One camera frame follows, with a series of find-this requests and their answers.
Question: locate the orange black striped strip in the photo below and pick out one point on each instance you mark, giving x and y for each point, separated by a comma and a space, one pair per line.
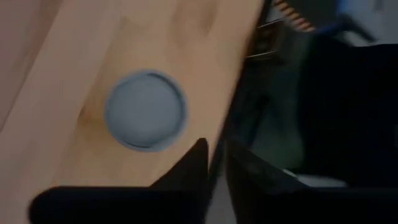
293, 15

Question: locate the black metal table frame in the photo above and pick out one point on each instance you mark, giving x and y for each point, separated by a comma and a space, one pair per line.
241, 93

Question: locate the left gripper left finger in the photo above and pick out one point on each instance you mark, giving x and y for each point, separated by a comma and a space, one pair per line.
124, 205

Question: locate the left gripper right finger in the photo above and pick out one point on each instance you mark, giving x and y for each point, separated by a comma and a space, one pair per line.
311, 205

